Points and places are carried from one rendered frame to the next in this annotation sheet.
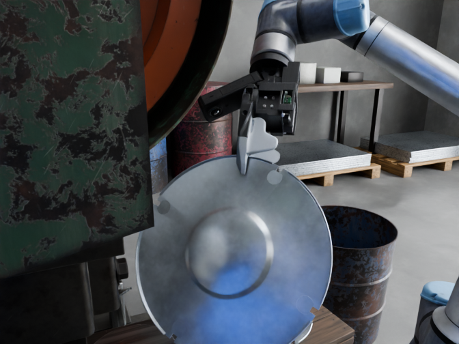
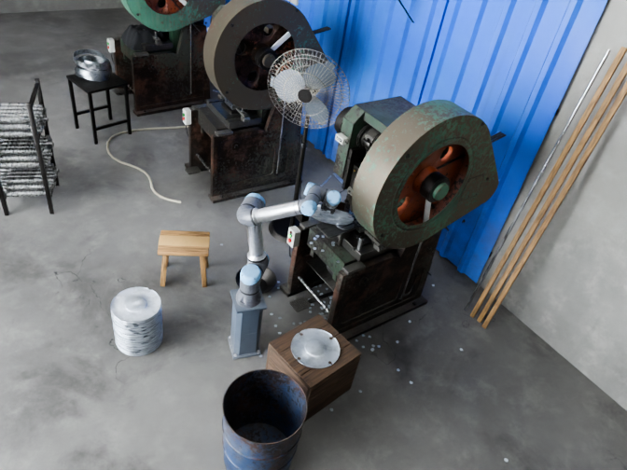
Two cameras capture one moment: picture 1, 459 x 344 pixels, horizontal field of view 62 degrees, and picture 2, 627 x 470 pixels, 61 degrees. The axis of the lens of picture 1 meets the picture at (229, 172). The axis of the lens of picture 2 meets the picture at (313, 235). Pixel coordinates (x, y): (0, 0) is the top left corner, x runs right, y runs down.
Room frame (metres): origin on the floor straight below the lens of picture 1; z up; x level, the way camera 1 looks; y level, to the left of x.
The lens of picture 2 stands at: (2.93, -0.85, 2.78)
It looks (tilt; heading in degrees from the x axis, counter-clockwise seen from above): 39 degrees down; 162
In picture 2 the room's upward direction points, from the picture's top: 10 degrees clockwise
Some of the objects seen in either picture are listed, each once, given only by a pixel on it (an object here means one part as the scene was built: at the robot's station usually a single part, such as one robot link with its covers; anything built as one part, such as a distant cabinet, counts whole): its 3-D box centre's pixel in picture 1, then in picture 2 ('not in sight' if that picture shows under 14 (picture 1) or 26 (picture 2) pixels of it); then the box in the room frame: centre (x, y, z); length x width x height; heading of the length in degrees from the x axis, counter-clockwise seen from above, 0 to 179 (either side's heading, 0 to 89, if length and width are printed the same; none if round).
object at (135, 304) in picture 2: not in sight; (135, 304); (0.60, -1.15, 0.32); 0.29 x 0.29 x 0.01
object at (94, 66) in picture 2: not in sight; (97, 92); (-2.11, -1.64, 0.40); 0.45 x 0.40 x 0.79; 35
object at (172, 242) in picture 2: not in sight; (184, 258); (0.03, -0.86, 0.16); 0.34 x 0.24 x 0.34; 85
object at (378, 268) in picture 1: (339, 274); (261, 430); (1.47, -0.48, 0.24); 0.42 x 0.42 x 0.48
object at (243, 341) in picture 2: not in sight; (245, 323); (0.72, -0.48, 0.23); 0.19 x 0.19 x 0.45; 7
